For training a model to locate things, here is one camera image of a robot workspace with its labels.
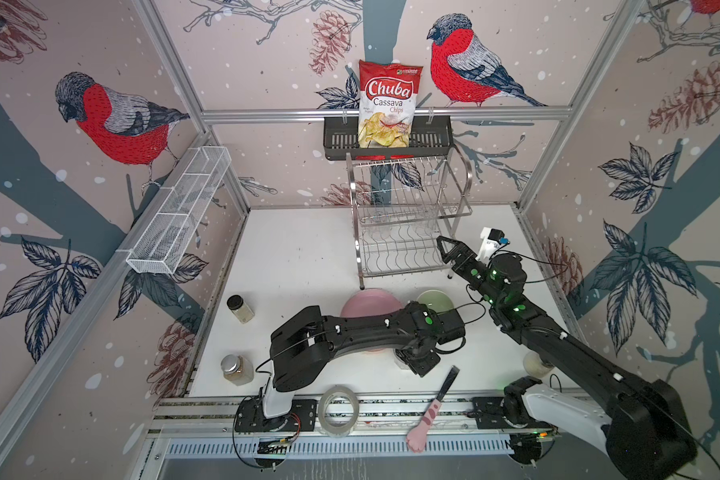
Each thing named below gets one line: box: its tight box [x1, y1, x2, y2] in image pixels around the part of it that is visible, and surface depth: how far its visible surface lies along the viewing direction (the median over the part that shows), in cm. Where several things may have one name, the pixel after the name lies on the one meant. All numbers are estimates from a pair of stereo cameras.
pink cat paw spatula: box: [406, 365, 460, 453], surface depth 74 cm
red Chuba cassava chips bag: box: [358, 60, 423, 149], surface depth 86 cm
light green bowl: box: [416, 289, 454, 313], surface depth 87 cm
